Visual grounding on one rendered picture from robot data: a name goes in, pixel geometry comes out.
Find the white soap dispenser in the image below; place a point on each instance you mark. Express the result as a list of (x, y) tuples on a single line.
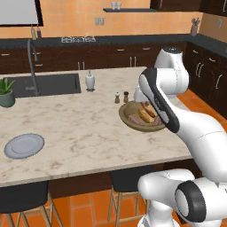
[(90, 80)]

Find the white cup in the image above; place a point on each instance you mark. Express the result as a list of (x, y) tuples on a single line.
[(118, 5), (113, 5)]

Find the pink sausage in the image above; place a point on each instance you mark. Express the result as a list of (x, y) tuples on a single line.
[(157, 121), (134, 119)]

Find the dark red bottle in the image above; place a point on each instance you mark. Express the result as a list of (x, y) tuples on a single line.
[(38, 32)]

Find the grey plate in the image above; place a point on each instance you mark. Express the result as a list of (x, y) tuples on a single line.
[(24, 146)]

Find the dark sink basin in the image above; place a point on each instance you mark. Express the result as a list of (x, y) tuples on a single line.
[(56, 84)]

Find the yellow bottle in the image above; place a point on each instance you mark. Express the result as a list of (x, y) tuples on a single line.
[(33, 33)]

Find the yellow bun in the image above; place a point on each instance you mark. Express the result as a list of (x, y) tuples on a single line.
[(145, 115)]

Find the grey tap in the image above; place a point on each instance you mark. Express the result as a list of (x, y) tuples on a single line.
[(33, 74)]

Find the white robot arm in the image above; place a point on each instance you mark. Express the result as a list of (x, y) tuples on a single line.
[(204, 139)]

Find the dark side base cupboards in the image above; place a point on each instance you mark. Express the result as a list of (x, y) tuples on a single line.
[(208, 76)]

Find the brown wooden bowl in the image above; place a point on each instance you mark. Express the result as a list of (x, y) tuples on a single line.
[(125, 113)]

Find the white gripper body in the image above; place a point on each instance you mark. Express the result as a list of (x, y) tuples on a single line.
[(139, 95)]

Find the black framed window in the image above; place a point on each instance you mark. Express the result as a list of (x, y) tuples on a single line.
[(17, 11)]

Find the dark wall cupboards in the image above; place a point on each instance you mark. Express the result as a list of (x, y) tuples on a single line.
[(183, 5)]

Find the black stool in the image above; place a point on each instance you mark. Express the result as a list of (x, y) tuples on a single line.
[(128, 178), (22, 196)]

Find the white salt shaker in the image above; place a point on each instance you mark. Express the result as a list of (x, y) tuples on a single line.
[(117, 97)]

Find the dark pepper shaker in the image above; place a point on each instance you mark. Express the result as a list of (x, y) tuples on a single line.
[(126, 97)]

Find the orange sausage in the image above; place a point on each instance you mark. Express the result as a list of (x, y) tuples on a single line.
[(147, 108)]

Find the dark island base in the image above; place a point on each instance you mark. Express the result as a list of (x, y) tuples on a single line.
[(79, 184)]

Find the grey wall socket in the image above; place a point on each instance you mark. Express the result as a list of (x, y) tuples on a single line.
[(220, 23), (99, 21)]

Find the green plant in pot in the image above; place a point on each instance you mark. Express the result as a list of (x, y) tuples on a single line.
[(6, 96)]

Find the pot of kitchen tools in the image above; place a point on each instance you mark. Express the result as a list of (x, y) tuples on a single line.
[(194, 28)]

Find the dark wall shelf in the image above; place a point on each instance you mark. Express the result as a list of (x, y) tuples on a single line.
[(130, 10)]

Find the dark long base cupboards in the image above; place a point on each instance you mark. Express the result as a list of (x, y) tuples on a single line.
[(100, 57)]

